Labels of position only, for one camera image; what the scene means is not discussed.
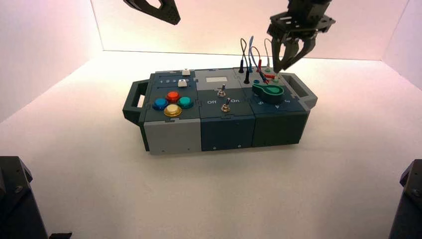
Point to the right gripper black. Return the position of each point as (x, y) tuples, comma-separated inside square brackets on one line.
[(301, 23)]

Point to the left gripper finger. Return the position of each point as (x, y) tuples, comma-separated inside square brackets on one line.
[(143, 8), (169, 10)]

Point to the green rotary knob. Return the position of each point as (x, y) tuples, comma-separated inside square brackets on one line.
[(268, 91)]

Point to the white slider cap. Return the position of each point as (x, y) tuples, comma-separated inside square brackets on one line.
[(182, 83), (185, 72)]

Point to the red round push button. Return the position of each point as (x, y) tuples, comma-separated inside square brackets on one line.
[(172, 96)]

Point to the green round push button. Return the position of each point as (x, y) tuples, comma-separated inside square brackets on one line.
[(185, 102)]

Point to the blue round push button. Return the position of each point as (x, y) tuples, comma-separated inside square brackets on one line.
[(160, 104)]

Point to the yellow round push button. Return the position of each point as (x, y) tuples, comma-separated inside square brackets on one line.
[(172, 110)]

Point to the teal and grey task box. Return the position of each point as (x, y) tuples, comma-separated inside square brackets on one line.
[(227, 132)]

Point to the metal toggle switch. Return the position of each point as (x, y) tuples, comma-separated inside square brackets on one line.
[(222, 91), (226, 106)]

